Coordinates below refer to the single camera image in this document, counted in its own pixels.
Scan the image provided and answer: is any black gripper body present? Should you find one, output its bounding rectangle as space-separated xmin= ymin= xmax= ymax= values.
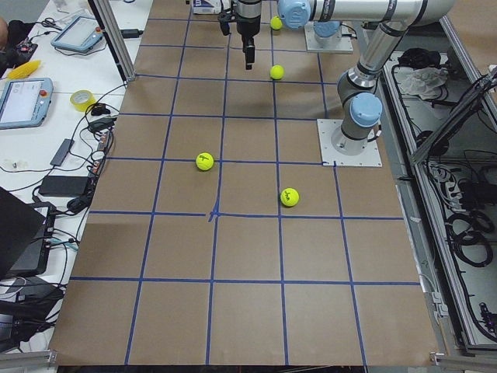
xmin=217 ymin=0 xmax=261 ymax=38

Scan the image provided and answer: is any clear tennis ball can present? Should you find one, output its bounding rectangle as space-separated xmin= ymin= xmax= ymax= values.
xmin=190 ymin=0 xmax=230 ymax=15

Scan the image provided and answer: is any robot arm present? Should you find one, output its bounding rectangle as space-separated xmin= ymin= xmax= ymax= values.
xmin=277 ymin=0 xmax=454 ymax=155

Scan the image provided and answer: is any tennis ball right side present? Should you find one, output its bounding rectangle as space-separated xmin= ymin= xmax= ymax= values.
xmin=270 ymin=16 xmax=283 ymax=30

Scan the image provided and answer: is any tennis ball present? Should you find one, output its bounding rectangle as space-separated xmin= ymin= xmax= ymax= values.
xmin=269 ymin=64 xmax=285 ymax=81
xmin=270 ymin=16 xmax=283 ymax=30
xmin=280 ymin=187 xmax=300 ymax=207
xmin=196 ymin=152 xmax=214 ymax=171

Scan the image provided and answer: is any tennis ball centre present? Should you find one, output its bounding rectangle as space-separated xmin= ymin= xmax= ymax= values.
xmin=269 ymin=64 xmax=285 ymax=81

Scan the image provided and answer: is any tennis ball near left side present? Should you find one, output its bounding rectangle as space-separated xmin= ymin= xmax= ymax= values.
xmin=196 ymin=152 xmax=214 ymax=171

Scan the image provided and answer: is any tennis ball far left side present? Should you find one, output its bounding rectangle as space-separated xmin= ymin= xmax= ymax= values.
xmin=280 ymin=187 xmax=300 ymax=207

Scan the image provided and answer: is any black power brick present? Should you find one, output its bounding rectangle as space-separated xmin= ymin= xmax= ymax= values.
xmin=120 ymin=29 xmax=144 ymax=39

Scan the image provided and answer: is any teach pendant far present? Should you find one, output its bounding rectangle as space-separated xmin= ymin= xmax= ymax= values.
xmin=50 ymin=16 xmax=103 ymax=54

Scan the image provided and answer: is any teach pendant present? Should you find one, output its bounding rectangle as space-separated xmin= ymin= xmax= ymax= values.
xmin=50 ymin=16 xmax=103 ymax=54
xmin=1 ymin=78 xmax=54 ymax=130

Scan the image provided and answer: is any yellow tape roll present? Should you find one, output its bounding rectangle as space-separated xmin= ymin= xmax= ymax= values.
xmin=70 ymin=89 xmax=96 ymax=113

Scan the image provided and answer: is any white crumpled cloth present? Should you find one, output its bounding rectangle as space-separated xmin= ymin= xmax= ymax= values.
xmin=399 ymin=68 xmax=448 ymax=99

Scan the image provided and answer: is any yellow corn toy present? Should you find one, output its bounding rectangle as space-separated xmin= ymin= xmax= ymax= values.
xmin=7 ymin=60 xmax=41 ymax=79

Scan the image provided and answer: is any grey usb hub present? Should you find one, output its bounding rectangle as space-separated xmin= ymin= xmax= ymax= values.
xmin=50 ymin=138 xmax=74 ymax=166

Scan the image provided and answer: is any teach pendant near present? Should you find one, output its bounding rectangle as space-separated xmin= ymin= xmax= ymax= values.
xmin=1 ymin=78 xmax=54 ymax=130

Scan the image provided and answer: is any person at desk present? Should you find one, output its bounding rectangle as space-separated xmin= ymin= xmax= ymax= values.
xmin=0 ymin=17 xmax=9 ymax=50

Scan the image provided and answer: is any black power adapter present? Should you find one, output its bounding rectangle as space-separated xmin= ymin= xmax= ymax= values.
xmin=38 ymin=176 xmax=88 ymax=197

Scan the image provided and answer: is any black laptop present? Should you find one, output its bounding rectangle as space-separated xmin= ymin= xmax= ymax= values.
xmin=1 ymin=189 xmax=54 ymax=279

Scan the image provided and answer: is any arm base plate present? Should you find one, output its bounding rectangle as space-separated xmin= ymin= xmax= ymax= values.
xmin=317 ymin=119 xmax=382 ymax=167
xmin=304 ymin=21 xmax=353 ymax=54

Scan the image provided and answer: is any aluminium frame post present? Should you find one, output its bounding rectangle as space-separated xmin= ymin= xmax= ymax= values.
xmin=88 ymin=0 xmax=136 ymax=83

